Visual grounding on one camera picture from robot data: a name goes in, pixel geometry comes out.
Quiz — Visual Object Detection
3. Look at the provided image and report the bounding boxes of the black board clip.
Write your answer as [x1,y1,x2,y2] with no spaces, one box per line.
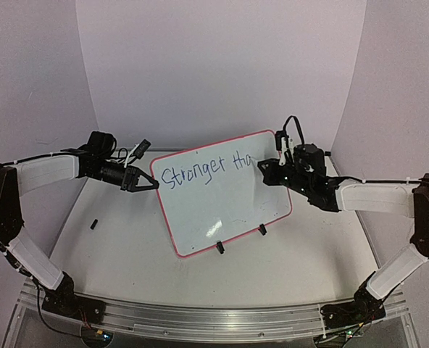
[216,241,225,254]
[259,224,267,236]

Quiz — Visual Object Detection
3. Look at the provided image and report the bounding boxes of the right black board clip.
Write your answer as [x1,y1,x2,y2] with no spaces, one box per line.
[259,224,267,236]

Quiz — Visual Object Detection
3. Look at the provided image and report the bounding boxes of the aluminium front rail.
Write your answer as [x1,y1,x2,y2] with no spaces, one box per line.
[20,286,410,343]

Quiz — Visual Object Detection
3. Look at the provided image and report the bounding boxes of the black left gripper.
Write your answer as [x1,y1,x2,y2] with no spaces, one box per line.
[89,159,159,191]

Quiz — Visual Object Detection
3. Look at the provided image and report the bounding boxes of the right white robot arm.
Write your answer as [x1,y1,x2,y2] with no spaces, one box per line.
[257,144,429,328]

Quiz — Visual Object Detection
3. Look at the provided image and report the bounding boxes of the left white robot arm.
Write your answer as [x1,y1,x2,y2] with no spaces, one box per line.
[0,131,159,321]

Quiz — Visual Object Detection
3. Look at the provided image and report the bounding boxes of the black marker cap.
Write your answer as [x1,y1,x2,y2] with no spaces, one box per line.
[90,219,98,230]

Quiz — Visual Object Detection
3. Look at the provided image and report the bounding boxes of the right camera black cable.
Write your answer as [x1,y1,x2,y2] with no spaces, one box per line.
[282,115,307,146]

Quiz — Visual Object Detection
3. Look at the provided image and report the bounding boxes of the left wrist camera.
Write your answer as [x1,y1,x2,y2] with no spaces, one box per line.
[125,139,151,167]

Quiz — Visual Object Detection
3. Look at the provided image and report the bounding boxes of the right base black cable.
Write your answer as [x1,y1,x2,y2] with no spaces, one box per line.
[317,304,375,341]

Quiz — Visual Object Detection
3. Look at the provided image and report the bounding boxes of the pink framed whiteboard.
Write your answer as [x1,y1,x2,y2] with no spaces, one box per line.
[150,130,293,258]

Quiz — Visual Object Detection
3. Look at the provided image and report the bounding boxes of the left base black cable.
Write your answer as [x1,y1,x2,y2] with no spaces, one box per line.
[36,289,109,341]

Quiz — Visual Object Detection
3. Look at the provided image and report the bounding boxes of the base black cable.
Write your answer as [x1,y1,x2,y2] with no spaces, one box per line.
[317,304,375,341]
[36,289,109,341]

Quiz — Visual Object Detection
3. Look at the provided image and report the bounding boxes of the left black board clip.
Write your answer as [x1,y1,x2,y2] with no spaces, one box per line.
[216,241,225,254]

